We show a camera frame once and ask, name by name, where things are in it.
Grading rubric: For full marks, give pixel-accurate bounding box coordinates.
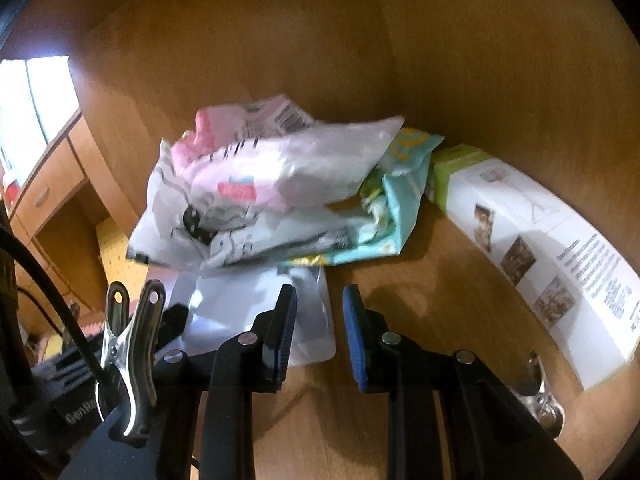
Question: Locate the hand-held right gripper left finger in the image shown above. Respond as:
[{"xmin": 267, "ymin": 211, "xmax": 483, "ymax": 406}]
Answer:
[{"xmin": 60, "ymin": 284, "xmax": 299, "ymax": 480}]

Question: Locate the wooden desk with drawers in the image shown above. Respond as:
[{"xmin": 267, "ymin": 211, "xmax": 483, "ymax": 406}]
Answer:
[{"xmin": 0, "ymin": 107, "xmax": 151, "ymax": 321}]

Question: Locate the yellow chess board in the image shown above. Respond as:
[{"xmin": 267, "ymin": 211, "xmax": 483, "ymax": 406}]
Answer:
[{"xmin": 95, "ymin": 217, "xmax": 151, "ymax": 321}]

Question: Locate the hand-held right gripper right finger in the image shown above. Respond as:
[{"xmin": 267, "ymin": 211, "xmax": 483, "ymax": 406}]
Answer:
[{"xmin": 341, "ymin": 284, "xmax": 583, "ymax": 480}]

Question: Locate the pink white plastic bag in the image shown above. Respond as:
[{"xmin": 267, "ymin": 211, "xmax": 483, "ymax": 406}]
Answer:
[{"xmin": 170, "ymin": 94, "xmax": 406, "ymax": 211}]

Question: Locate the white green cardboard box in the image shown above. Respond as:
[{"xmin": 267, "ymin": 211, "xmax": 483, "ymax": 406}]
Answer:
[{"xmin": 429, "ymin": 144, "xmax": 640, "ymax": 392}]

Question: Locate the white plastic blister card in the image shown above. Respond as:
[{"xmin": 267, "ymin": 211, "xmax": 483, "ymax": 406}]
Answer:
[{"xmin": 185, "ymin": 265, "xmax": 337, "ymax": 368}]

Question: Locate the teal wet wipes packet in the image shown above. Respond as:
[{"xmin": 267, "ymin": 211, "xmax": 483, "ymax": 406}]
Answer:
[{"xmin": 285, "ymin": 127, "xmax": 446, "ymax": 267}]

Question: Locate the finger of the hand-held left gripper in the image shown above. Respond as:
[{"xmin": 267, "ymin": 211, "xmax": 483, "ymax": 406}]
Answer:
[{"xmin": 155, "ymin": 302, "xmax": 191, "ymax": 356}]

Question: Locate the small silver spring clip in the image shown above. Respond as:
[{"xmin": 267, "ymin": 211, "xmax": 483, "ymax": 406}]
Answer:
[{"xmin": 515, "ymin": 351, "xmax": 568, "ymax": 438}]

